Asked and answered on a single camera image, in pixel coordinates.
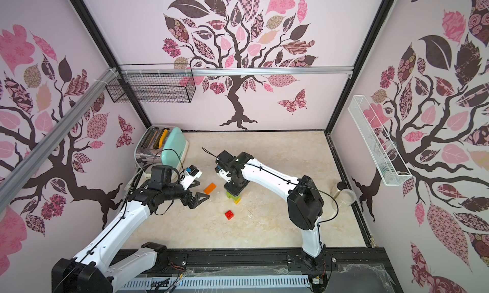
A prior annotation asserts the orange lego brick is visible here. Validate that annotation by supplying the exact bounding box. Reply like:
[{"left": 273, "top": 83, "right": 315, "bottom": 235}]
[{"left": 204, "top": 183, "right": 216, "bottom": 195}]

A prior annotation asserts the red lego brick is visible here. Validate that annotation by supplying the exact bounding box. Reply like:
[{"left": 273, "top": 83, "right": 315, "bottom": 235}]
[{"left": 225, "top": 210, "right": 234, "bottom": 220}]

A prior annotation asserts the long green lego brick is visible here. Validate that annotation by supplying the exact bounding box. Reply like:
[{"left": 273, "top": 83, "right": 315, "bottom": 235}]
[{"left": 226, "top": 192, "right": 241, "bottom": 201}]

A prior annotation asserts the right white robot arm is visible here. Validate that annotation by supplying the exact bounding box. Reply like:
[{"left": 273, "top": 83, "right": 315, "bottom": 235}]
[{"left": 215, "top": 150, "right": 324, "bottom": 258}]

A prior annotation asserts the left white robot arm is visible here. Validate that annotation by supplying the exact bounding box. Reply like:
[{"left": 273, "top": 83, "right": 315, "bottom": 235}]
[{"left": 51, "top": 165, "right": 209, "bottom": 292}]

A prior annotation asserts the mint green toaster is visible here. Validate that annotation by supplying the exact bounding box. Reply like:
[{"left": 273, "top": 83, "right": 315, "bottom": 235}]
[{"left": 134, "top": 125, "right": 189, "bottom": 173}]

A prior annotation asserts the clear plastic cup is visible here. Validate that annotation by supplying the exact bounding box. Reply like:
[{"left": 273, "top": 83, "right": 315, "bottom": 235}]
[{"left": 331, "top": 182, "right": 357, "bottom": 208}]

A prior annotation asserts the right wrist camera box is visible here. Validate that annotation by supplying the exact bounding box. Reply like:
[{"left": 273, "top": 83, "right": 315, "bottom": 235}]
[{"left": 215, "top": 166, "right": 229, "bottom": 180}]

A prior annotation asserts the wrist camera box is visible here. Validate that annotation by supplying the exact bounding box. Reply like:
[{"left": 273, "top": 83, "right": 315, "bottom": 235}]
[
  {"left": 180, "top": 165, "right": 202, "bottom": 190},
  {"left": 215, "top": 166, "right": 229, "bottom": 180}
]

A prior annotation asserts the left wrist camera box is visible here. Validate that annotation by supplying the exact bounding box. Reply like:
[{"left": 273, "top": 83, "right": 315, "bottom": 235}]
[{"left": 180, "top": 165, "right": 202, "bottom": 190}]

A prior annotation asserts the aluminium rail back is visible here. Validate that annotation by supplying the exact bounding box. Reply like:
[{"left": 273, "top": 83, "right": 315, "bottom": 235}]
[{"left": 122, "top": 66, "right": 354, "bottom": 77}]

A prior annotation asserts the aluminium rail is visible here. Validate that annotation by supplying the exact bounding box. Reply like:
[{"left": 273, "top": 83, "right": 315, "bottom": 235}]
[
  {"left": 122, "top": 66, "right": 354, "bottom": 77},
  {"left": 1, "top": 68, "right": 117, "bottom": 210}
]

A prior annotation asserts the black wire basket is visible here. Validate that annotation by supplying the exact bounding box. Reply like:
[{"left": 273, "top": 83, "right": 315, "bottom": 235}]
[{"left": 105, "top": 63, "right": 197, "bottom": 103}]

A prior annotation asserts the white slotted cable duct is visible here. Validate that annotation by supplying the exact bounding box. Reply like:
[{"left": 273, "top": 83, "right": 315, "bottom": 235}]
[{"left": 120, "top": 275, "right": 310, "bottom": 292}]

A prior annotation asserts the aluminium rail left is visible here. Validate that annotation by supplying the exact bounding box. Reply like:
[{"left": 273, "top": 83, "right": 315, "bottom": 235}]
[{"left": 1, "top": 68, "right": 117, "bottom": 210}]

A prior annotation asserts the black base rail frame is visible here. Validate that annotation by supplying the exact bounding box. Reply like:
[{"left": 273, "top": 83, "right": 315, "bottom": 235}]
[{"left": 72, "top": 246, "right": 404, "bottom": 293}]

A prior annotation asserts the white wire shelf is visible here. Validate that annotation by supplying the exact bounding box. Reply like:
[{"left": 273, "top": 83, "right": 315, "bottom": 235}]
[{"left": 348, "top": 95, "right": 413, "bottom": 187}]

